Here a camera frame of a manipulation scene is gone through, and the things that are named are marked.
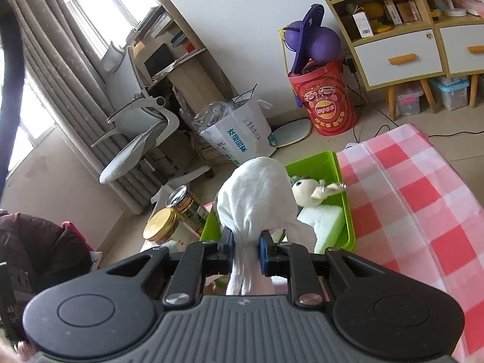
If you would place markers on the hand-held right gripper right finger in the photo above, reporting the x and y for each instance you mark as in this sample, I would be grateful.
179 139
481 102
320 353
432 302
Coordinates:
263 253

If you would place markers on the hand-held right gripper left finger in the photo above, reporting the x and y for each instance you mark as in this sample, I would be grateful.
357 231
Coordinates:
227 251

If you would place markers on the white cloth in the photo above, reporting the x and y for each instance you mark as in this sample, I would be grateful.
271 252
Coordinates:
257 196

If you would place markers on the white sponge block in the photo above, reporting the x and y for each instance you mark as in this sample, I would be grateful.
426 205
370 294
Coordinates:
325 223

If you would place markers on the pale green plush toy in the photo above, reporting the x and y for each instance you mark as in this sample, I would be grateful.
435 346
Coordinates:
304 191

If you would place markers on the green plastic bin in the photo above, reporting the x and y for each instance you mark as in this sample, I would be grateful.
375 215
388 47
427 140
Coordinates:
332 166

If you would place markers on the green yellow tin can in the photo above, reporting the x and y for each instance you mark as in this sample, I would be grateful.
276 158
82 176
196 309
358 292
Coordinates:
189 206

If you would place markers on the tin can with gold lid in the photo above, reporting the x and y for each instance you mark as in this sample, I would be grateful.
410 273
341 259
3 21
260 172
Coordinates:
162 225

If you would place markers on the white shopping bag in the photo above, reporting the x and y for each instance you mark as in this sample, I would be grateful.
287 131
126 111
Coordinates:
242 136

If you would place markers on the pale round floor pad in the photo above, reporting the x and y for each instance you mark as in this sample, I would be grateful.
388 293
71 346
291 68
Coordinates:
291 133

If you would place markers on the clear plastic bag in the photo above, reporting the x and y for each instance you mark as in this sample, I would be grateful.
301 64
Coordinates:
211 115

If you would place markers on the white mesh office chair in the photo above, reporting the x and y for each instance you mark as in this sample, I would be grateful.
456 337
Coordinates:
128 155

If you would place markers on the red white checkered tablecloth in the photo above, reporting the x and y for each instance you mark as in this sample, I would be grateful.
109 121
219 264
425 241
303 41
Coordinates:
416 196

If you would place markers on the red snack bucket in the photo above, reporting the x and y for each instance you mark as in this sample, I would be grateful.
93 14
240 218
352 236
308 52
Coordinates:
329 102

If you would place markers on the wooden desk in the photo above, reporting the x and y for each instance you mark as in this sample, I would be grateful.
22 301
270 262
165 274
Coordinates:
193 75

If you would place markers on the dark cloth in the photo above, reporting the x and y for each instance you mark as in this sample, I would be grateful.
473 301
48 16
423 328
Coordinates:
41 257

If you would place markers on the black monitor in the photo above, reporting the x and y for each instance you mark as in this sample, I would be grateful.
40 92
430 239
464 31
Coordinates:
160 60

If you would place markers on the black power adapter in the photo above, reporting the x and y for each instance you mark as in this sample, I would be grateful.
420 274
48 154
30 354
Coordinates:
351 65

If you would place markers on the clear storage box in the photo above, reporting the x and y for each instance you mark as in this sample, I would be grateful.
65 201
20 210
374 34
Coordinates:
409 100

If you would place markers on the purple bouncing ball toy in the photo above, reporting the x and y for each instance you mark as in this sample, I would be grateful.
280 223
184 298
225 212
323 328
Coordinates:
325 43

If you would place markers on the grey curtain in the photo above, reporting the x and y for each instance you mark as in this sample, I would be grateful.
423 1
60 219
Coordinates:
68 83

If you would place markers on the tall wooden shelf cabinet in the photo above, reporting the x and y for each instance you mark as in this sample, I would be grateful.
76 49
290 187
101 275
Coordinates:
397 60

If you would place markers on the blue lid storage box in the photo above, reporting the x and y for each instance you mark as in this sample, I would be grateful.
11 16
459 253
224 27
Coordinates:
450 94

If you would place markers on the small white box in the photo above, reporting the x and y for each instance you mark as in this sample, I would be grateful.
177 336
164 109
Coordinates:
363 24

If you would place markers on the yellow toy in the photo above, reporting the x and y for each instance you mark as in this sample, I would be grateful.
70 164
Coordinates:
374 13

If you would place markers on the brown boxes on shelf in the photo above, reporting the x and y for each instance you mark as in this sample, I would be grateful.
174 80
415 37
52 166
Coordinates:
404 9

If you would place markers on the low wooden drawer cabinet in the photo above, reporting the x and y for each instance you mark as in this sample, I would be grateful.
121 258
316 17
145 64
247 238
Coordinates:
465 49

